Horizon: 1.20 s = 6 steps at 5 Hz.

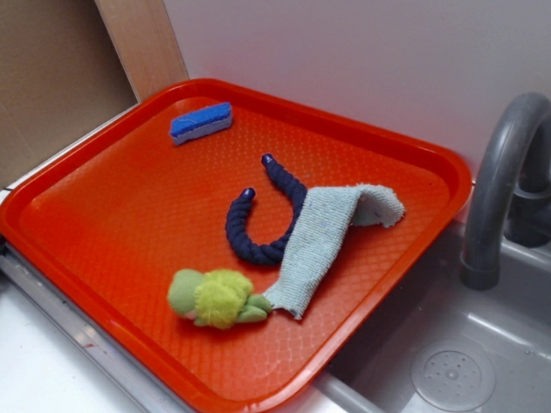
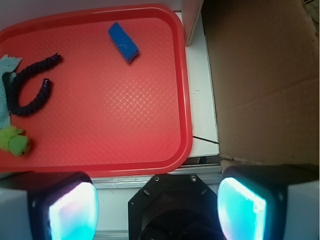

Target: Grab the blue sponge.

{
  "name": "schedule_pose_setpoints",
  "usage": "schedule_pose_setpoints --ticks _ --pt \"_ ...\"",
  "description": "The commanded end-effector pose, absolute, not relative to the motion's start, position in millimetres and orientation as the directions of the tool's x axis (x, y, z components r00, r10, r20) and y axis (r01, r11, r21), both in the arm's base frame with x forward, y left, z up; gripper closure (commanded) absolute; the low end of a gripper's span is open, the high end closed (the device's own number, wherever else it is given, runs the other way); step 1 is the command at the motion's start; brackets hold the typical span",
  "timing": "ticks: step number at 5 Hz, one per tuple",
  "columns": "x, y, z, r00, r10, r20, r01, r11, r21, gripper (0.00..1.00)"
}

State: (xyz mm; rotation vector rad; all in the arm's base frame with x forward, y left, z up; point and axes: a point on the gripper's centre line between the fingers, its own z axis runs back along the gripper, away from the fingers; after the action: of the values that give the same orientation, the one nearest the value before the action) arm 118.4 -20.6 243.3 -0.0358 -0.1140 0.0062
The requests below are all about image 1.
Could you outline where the light blue towel cloth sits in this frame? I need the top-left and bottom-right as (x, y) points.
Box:
(263, 184), (406, 320)

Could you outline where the blue sponge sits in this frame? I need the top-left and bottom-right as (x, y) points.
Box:
(170, 102), (233, 145)

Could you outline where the grey plastic faucet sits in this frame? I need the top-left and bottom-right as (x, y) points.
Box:
(461, 92), (550, 291)

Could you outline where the green plush toy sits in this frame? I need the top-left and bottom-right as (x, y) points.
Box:
(167, 269), (272, 330)

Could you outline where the grey plastic sink basin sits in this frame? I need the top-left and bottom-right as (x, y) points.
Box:
(313, 221), (551, 413)

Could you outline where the wooden board panel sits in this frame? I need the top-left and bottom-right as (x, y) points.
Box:
(96, 0), (189, 102)

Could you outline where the dark blue twisted rope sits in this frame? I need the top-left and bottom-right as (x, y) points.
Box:
(225, 153), (309, 267)

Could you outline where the orange plastic tray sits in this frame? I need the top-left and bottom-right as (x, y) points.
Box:
(1, 80), (471, 412)

